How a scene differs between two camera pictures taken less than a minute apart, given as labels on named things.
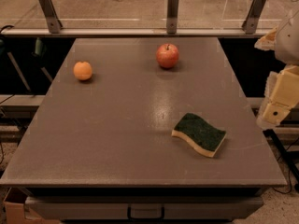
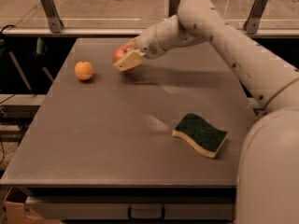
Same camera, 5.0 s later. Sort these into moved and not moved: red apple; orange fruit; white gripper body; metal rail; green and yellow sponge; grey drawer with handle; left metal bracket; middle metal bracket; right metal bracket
Moved: white gripper body; red apple
Not moved: green and yellow sponge; middle metal bracket; left metal bracket; metal rail; grey drawer with handle; orange fruit; right metal bracket
